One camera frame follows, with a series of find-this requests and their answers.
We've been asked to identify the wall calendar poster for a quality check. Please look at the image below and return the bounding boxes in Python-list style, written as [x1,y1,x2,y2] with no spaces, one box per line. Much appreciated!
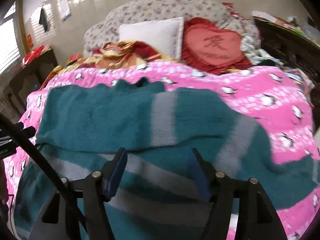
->
[57,0,71,23]

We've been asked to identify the red package on nightstand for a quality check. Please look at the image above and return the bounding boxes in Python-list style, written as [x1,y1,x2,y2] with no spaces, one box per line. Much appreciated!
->
[21,45,52,68]

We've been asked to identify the white square pillow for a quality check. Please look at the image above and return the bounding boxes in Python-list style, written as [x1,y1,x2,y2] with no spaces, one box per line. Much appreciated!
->
[118,17,184,60]

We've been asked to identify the floral grey quilt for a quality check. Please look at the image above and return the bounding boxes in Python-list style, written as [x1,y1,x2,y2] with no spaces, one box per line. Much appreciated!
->
[84,0,261,56]

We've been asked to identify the pink penguin blanket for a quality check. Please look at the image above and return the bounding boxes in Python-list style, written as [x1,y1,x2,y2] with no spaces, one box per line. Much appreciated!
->
[3,61,320,240]

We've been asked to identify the dark wooden side cabinet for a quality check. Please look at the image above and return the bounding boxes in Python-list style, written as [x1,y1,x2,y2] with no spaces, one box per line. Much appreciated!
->
[254,17,320,87]

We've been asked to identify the light blue patterned cloth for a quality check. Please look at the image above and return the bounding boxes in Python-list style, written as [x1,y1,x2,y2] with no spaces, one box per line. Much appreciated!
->
[240,35,284,66]

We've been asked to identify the dark cloth hanging on wall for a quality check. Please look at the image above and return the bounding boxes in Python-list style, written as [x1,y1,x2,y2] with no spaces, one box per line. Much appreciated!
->
[39,7,48,33]

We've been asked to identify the black cable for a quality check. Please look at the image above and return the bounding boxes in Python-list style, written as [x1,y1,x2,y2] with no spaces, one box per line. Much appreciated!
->
[0,114,89,233]

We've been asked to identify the dark wooden nightstand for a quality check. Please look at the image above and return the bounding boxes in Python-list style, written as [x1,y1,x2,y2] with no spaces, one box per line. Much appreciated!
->
[4,49,58,118]

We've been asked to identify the red yellow patterned sheet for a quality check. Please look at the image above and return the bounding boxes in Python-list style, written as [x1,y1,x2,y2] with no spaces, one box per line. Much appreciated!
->
[40,40,178,90]

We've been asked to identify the red heart cushion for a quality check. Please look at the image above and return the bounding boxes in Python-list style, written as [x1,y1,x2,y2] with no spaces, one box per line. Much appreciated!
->
[181,17,252,75]

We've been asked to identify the teal grey striped sweater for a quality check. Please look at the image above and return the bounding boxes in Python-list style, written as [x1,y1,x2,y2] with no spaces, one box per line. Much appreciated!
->
[25,78,319,239]

